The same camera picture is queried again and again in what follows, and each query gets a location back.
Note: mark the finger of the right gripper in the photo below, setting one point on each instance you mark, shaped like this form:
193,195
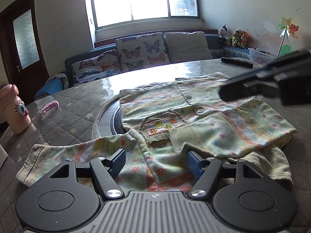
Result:
248,84

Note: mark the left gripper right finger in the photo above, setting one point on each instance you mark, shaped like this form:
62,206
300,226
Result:
207,172

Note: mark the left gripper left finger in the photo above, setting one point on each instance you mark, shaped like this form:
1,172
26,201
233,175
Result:
103,172

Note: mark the colourful striped child shirt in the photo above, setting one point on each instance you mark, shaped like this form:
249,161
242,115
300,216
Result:
164,121

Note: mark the colourful paper pinwheel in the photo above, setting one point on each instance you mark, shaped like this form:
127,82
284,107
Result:
288,29

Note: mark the clear plastic storage box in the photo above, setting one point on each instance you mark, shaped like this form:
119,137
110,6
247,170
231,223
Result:
260,56

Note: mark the round induction hotplate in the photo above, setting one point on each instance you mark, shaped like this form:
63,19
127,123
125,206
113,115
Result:
108,121

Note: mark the black remote control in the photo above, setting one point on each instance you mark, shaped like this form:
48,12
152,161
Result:
237,62

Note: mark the orange plush toy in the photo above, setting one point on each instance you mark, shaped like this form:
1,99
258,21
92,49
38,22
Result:
244,40

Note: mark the grey quilted table cover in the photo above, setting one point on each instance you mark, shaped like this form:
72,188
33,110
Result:
72,123

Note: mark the brown bear plush toy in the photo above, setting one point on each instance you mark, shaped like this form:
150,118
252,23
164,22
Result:
236,37

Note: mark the black white plush toy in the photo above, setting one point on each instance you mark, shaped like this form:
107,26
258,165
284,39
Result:
224,36

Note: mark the small pink toy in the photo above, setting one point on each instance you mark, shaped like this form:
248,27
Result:
50,106

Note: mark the blue cloth on sofa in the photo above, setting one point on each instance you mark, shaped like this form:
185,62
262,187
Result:
56,83

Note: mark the dark blue sofa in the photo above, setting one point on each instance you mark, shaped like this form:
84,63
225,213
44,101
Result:
217,50

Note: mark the pink cartoon water bottle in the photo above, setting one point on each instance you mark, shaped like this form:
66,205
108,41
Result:
14,109

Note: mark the butterfly seat cushion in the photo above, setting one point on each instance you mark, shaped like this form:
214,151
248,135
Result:
95,68

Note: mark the plain beige cushion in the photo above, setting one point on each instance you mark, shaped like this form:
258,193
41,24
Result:
185,47

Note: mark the butterfly back cushion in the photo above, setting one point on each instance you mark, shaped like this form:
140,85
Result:
142,51

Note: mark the dark wooden door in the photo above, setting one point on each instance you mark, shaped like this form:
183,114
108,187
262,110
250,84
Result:
20,49

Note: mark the window with green frame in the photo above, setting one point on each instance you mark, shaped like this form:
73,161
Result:
108,13

